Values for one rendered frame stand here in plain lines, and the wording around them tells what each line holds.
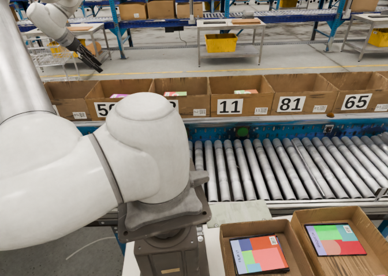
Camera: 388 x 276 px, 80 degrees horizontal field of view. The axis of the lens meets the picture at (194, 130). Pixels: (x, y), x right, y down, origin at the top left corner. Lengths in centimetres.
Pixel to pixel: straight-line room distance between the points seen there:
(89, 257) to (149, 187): 162
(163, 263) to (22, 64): 60
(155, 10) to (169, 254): 530
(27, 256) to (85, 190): 188
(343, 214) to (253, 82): 101
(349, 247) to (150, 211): 86
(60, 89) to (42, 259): 124
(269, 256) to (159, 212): 57
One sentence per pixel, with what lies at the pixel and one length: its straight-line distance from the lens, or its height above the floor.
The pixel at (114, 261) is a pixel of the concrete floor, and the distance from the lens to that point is 197.
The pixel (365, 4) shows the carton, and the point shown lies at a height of 94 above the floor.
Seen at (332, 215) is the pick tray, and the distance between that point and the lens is 122.
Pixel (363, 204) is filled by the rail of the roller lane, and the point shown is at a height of 74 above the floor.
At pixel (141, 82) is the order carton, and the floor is 102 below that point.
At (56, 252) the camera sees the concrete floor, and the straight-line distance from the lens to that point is 219.
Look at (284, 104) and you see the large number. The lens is 157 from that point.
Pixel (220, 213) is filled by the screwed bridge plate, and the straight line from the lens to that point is 115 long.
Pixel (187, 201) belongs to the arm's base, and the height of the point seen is 124.
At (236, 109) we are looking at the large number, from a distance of 151.
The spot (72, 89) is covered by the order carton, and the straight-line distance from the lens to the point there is 195.
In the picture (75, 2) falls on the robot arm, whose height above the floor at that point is 157.
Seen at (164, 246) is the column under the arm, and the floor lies 108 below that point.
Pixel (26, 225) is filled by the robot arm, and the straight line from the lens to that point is 44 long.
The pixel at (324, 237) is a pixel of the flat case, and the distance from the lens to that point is 117.
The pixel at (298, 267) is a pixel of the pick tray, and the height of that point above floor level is 76.
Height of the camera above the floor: 169
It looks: 35 degrees down
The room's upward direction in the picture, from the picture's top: 2 degrees counter-clockwise
